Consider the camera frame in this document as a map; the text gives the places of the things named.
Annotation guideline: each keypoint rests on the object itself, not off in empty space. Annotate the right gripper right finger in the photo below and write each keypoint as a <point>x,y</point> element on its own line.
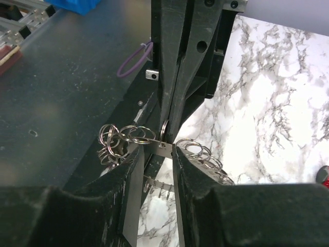
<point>211,214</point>

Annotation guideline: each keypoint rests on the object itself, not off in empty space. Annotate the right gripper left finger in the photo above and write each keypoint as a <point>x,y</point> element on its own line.
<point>104,212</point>

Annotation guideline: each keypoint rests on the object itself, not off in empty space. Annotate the round metal keyring disc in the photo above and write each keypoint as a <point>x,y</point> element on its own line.
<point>117,144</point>

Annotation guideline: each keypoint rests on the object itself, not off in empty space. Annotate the blue plastic bin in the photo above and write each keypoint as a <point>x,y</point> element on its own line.
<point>81,7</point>

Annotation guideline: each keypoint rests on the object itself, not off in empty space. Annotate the red glitter microphone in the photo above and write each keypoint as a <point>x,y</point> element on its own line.
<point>322,176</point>

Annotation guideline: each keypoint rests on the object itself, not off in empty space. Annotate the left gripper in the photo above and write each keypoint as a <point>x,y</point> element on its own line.
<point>190,37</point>

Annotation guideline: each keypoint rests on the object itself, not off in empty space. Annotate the black front mounting rail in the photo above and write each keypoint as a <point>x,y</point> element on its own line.
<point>133,123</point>

